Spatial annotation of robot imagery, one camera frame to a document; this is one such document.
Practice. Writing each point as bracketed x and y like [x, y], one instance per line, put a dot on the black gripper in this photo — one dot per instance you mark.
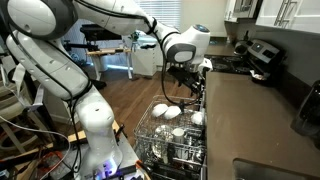
[183, 78]

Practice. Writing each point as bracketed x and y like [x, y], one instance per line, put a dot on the white ceramic mug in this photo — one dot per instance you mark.
[179, 134]

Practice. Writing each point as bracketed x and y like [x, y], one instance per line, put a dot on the metal robot base platform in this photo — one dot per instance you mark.
[130, 156]

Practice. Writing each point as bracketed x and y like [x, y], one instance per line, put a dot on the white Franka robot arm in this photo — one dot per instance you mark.
[50, 66]

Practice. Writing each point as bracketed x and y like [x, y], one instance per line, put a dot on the white plates in dishwasher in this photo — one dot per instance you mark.
[159, 110]

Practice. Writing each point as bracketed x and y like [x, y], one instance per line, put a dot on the dishwasher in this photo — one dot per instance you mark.
[156, 176]

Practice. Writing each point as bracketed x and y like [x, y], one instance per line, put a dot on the white bowl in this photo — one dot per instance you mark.
[197, 118]
[172, 112]

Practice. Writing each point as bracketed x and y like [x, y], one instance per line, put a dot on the black kitchen stove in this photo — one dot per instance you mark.
[230, 65]

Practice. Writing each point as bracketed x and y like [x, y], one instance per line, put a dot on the white drawer unit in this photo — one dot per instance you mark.
[145, 61]

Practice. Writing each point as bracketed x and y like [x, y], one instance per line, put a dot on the dark dish with scraps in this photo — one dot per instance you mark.
[259, 77]

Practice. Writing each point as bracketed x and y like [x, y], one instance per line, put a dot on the dark bottle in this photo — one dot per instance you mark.
[246, 35]

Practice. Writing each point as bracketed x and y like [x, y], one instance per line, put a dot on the window blinds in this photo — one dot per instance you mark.
[160, 13]

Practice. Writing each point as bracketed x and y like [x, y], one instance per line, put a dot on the steel microwave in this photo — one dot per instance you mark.
[245, 6]

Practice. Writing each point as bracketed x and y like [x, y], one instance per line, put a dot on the wooden desk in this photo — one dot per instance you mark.
[106, 51]

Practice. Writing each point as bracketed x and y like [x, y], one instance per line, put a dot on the kitchen sink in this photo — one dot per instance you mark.
[266, 171]

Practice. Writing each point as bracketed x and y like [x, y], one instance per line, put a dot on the dark glass pitcher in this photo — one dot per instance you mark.
[310, 110]

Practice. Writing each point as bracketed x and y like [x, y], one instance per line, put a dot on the black desktop machine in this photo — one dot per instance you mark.
[96, 31]

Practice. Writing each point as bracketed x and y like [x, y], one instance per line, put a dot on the wooden board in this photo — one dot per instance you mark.
[76, 135]

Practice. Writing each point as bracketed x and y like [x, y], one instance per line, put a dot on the narrow white wall cabinet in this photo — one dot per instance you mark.
[230, 10]

